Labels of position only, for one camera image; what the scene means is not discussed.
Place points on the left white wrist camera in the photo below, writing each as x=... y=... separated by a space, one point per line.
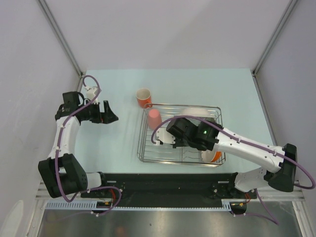
x=92 y=93

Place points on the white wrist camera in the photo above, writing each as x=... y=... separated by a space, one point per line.
x=92 y=93
x=163 y=137

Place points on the white ceramic plate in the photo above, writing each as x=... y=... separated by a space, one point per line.
x=196 y=112

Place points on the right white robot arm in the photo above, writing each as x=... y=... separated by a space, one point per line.
x=277 y=164

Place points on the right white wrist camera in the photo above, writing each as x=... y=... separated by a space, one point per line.
x=163 y=137

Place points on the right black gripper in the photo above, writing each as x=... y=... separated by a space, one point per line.
x=177 y=143

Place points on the pink plastic cup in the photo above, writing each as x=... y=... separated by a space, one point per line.
x=154 y=119

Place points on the white slotted cable duct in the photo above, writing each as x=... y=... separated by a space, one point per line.
x=94 y=205

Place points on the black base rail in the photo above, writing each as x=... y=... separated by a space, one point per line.
x=172 y=190

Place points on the chrome wire dish rack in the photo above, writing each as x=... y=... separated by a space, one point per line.
x=151 y=152

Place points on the orange ceramic mug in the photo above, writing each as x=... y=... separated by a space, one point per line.
x=143 y=96

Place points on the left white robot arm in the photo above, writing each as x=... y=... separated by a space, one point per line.
x=61 y=172

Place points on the orange and white bowl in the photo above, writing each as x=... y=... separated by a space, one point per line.
x=210 y=156

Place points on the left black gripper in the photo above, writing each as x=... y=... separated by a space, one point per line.
x=105 y=117

